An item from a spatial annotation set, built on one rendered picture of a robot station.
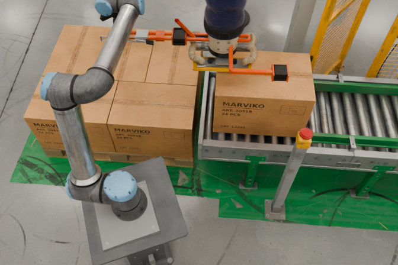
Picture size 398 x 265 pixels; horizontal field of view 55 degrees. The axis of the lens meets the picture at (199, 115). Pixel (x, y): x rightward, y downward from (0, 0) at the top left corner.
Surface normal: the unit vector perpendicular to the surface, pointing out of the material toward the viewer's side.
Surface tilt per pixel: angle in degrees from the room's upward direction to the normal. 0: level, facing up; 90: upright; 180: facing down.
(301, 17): 90
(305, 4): 92
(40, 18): 0
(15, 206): 0
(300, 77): 0
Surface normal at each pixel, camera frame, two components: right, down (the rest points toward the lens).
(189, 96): 0.00, -0.59
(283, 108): -0.07, 0.80
